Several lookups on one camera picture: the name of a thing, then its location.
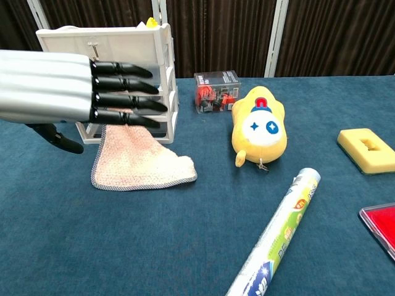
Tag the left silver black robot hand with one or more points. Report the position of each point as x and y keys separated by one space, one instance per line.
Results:
x=46 y=86

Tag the light pink cloth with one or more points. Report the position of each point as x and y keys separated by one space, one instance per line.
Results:
x=132 y=160

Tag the white plastic drawer organizer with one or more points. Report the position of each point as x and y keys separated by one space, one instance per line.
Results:
x=123 y=40

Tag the small yellow object on drawers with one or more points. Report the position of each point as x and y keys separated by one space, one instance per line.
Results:
x=151 y=22

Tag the clear box red black print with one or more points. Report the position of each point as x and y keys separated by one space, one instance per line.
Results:
x=216 y=92

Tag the dark brown curtain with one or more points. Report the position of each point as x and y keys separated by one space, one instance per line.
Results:
x=216 y=31

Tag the yellow plush toy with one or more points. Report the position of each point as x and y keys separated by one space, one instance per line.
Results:
x=262 y=129

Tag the plastic wrap roll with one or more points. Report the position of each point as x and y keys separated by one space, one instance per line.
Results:
x=284 y=222

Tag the yellow sponge with slot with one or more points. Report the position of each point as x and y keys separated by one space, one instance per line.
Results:
x=351 y=138

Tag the red ink pad case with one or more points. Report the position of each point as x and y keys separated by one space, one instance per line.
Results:
x=382 y=225

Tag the white frame post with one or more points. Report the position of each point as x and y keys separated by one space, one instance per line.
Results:
x=276 y=37
x=38 y=12
x=159 y=10

